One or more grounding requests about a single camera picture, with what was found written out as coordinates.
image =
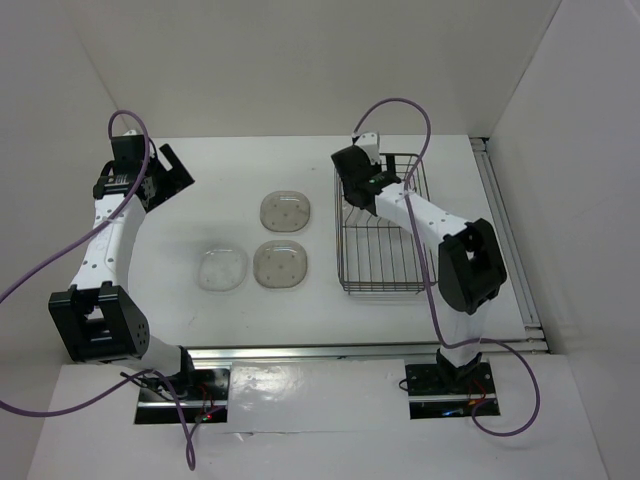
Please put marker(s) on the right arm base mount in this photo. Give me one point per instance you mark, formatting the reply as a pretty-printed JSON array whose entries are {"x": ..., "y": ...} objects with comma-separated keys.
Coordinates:
[{"x": 431, "y": 397}]

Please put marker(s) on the smoky glass plate near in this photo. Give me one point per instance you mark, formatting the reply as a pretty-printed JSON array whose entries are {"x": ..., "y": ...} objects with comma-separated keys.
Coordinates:
[{"x": 280, "y": 264}]

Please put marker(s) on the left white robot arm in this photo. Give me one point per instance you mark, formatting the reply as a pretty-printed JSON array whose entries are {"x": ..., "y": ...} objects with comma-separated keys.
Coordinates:
[{"x": 96, "y": 318}]

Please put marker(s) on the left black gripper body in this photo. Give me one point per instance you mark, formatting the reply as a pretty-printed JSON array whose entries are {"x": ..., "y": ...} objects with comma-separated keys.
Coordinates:
[{"x": 159, "y": 176}]

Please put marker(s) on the clear glass plate near left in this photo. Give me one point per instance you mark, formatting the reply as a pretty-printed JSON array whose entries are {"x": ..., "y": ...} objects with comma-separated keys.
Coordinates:
[{"x": 222, "y": 269}]

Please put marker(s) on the smoky glass plate far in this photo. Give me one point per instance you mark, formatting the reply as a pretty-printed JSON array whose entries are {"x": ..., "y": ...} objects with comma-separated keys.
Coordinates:
[{"x": 285, "y": 211}]

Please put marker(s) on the aluminium rail front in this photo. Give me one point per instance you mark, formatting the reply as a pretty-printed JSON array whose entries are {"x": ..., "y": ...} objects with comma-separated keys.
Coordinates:
[{"x": 300, "y": 352}]

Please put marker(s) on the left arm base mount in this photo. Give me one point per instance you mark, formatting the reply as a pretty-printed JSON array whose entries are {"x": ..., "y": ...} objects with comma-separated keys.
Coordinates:
[{"x": 204, "y": 401}]

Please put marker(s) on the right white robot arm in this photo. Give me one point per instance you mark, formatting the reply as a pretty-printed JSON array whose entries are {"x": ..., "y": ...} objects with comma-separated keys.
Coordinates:
[{"x": 470, "y": 267}]

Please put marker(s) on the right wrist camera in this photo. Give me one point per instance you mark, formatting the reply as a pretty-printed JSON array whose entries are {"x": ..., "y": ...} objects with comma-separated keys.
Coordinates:
[{"x": 369, "y": 142}]

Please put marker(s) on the smoky glass plate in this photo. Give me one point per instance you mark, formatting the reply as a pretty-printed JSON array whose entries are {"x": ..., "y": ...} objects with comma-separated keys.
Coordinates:
[
  {"x": 280, "y": 264},
  {"x": 285, "y": 211}
]

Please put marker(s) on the grey wire dish rack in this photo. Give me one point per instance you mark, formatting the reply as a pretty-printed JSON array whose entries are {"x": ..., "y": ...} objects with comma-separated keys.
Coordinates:
[{"x": 374, "y": 255}]

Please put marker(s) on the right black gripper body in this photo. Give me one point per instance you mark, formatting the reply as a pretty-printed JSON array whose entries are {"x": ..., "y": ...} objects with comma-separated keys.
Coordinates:
[{"x": 346, "y": 193}]

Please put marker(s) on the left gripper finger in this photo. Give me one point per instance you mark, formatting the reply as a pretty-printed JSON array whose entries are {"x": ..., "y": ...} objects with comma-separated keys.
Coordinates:
[
  {"x": 176, "y": 178},
  {"x": 158, "y": 197}
]

